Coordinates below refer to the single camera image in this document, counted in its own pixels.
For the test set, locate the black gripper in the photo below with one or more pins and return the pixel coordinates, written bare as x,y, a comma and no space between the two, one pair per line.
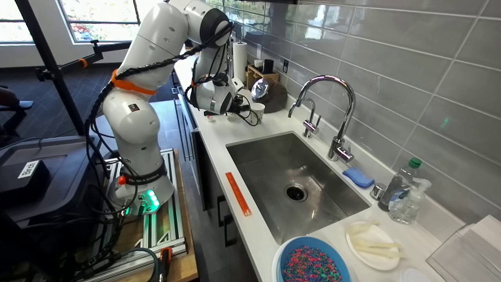
240,103

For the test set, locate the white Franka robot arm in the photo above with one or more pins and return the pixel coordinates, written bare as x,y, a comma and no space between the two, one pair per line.
131,120

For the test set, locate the printed paper coffee cup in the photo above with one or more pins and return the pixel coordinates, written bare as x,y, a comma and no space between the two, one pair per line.
258,112

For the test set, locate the shiny glass pan lid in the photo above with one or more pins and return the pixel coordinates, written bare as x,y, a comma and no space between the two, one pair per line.
259,88

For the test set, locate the brown pan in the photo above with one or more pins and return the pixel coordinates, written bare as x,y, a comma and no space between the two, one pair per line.
276,99

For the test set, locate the wooden organiser box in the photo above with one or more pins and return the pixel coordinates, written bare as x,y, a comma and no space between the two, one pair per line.
272,79

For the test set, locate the white paper towel roll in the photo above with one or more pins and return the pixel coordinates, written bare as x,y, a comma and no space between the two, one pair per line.
240,60

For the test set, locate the stainless steel sink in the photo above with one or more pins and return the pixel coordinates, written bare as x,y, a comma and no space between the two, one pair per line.
272,173

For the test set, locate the small chrome faucet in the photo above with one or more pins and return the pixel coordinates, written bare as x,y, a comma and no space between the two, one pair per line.
312,128

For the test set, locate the grey base cabinet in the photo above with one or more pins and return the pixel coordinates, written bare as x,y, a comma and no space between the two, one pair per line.
206,173

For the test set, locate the black sink drain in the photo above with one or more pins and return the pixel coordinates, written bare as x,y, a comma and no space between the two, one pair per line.
297,193

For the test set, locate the tall chrome faucet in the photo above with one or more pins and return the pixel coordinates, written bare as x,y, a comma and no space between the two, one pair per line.
339,150

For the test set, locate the blue sponge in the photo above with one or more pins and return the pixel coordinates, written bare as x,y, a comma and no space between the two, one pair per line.
359,178

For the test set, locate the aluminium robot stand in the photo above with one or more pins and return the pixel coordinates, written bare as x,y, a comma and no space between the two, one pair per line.
162,225

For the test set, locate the window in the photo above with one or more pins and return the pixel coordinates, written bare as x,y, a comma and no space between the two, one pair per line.
100,21

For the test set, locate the blue bowl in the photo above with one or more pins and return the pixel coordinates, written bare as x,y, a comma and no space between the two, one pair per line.
283,262

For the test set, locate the cream stick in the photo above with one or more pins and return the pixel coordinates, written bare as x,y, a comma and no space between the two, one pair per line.
386,253
363,229
380,244

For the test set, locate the multicoloured beads pile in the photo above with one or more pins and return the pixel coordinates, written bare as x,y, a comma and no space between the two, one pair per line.
311,267

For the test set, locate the black equipment box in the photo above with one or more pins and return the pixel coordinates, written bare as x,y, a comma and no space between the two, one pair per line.
64,173

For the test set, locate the black tripod stand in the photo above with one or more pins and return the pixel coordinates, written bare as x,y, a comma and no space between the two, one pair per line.
53,68

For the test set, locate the clear bottle green cap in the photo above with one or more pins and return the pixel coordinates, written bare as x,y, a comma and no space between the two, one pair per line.
416,204

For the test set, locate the white oval plate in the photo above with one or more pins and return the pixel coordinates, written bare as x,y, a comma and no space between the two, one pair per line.
374,262

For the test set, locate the wall power outlet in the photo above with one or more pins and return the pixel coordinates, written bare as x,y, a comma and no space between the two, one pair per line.
286,67

